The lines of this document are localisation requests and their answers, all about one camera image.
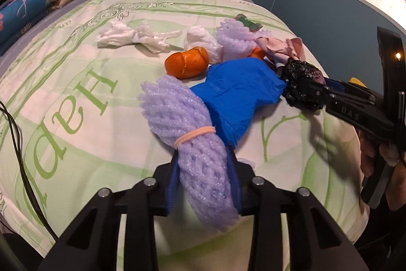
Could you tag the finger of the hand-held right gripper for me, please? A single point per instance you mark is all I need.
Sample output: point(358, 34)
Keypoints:
point(318, 93)
point(341, 85)

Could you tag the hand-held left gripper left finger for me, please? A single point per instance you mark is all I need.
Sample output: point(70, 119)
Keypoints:
point(173, 182)

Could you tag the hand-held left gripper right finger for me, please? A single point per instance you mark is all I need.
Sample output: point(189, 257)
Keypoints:
point(234, 182)

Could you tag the purple foam fruit net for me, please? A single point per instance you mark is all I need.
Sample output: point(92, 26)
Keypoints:
point(196, 169)
point(234, 39)

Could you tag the black plastic bag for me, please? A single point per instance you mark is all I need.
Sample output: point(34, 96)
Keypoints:
point(298, 72)

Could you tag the orange tangerine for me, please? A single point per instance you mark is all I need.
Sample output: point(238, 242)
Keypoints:
point(185, 63)

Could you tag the white tissue bundle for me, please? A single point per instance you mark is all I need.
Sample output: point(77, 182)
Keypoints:
point(117, 34)

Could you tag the person's right hand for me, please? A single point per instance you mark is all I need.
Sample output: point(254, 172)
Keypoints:
point(368, 160)

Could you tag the beige rubber band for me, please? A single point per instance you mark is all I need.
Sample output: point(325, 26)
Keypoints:
point(195, 134)

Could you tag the pink crumpled cloth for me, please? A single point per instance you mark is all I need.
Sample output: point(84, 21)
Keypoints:
point(279, 47)

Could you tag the green printed bedspread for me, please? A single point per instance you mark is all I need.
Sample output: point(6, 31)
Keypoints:
point(95, 131)

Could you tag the green snack packet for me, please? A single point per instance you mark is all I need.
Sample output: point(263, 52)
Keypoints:
point(250, 24)

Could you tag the white crumpled tissue ball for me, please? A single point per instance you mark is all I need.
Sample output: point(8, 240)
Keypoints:
point(201, 39)

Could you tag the blue floral pillow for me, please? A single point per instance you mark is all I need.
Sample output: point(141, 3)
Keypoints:
point(22, 10)

